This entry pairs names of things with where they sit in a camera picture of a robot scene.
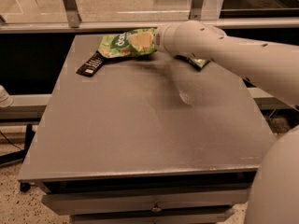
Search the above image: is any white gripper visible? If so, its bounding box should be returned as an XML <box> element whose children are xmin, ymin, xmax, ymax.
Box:
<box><xmin>128</xmin><ymin>24</ymin><xmax>179</xmax><ymax>54</ymax></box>

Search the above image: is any green dang rice chip bag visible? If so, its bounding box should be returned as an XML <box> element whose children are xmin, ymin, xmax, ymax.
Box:
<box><xmin>98</xmin><ymin>28</ymin><xmax>156</xmax><ymax>59</ymax></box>

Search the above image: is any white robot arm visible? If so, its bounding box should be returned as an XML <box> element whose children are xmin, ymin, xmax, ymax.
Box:
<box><xmin>129</xmin><ymin>21</ymin><xmax>299</xmax><ymax>224</ymax></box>

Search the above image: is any black rxbar chocolate bar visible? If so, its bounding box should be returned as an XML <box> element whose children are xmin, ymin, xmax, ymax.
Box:
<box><xmin>77</xmin><ymin>51</ymin><xmax>106</xmax><ymax>77</ymax></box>

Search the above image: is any green kettle chip bag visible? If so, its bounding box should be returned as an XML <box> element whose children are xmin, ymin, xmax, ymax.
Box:
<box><xmin>177</xmin><ymin>55</ymin><xmax>209</xmax><ymax>71</ymax></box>

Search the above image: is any white object at left edge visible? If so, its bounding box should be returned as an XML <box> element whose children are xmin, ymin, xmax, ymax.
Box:
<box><xmin>0</xmin><ymin>85</ymin><xmax>13</xmax><ymax>107</ymax></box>

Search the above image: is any grey drawer cabinet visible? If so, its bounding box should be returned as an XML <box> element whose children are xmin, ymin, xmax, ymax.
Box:
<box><xmin>35</xmin><ymin>171</ymin><xmax>260</xmax><ymax>224</ymax></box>

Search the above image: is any black chair base leg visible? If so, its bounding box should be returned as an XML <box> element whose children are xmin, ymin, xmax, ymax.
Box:
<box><xmin>0</xmin><ymin>124</ymin><xmax>36</xmax><ymax>192</ymax></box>

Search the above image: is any metal window frame rail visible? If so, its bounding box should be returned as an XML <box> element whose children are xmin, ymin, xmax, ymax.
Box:
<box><xmin>0</xmin><ymin>0</ymin><xmax>299</xmax><ymax>34</ymax></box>

